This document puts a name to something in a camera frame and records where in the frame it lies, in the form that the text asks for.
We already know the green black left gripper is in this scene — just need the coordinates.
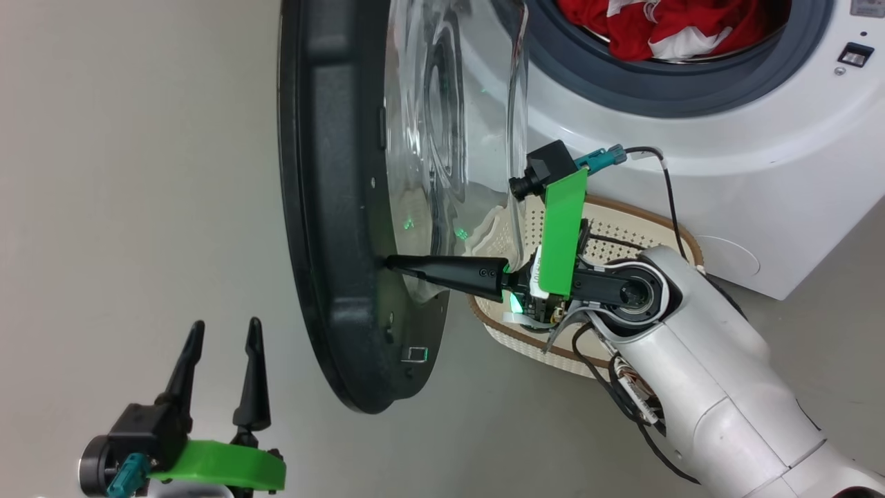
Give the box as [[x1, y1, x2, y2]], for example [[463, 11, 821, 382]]
[[149, 317, 288, 498]]

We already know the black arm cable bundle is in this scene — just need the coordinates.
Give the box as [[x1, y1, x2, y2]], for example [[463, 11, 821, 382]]
[[570, 322, 702, 485]]

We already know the cream laundry basket brown rim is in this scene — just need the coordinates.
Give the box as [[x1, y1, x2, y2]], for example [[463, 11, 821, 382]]
[[469, 195, 706, 380]]

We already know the white washing machine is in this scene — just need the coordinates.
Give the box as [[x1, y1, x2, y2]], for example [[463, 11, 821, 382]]
[[484, 0, 885, 302]]

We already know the thin black camera cable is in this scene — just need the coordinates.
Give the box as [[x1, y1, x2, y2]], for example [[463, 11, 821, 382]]
[[624, 145, 692, 264]]

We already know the teal left camera connector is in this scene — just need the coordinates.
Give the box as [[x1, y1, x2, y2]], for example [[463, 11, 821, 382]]
[[105, 453, 151, 498]]

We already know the black glass washing machine door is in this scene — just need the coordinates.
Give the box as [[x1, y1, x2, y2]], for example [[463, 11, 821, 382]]
[[277, 0, 530, 416]]

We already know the black door lock latch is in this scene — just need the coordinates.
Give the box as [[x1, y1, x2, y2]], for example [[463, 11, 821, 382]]
[[838, 41, 873, 68]]

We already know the teal right camera connector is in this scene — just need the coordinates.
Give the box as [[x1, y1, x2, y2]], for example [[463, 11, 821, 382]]
[[575, 145, 628, 174]]

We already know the grey rubber door gasket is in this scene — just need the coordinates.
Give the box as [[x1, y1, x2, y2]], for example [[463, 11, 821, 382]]
[[525, 0, 834, 118]]

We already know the round white filter cover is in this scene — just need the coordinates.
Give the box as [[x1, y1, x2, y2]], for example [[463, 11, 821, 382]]
[[693, 235, 761, 279]]

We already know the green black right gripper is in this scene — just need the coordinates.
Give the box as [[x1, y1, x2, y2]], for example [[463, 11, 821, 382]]
[[382, 168, 590, 326]]

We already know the red and white garment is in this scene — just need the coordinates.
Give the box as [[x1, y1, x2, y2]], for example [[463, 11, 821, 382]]
[[557, 0, 792, 63]]

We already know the teal camera connector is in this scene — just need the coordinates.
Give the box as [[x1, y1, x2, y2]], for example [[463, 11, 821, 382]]
[[575, 145, 628, 174], [105, 453, 151, 498]]

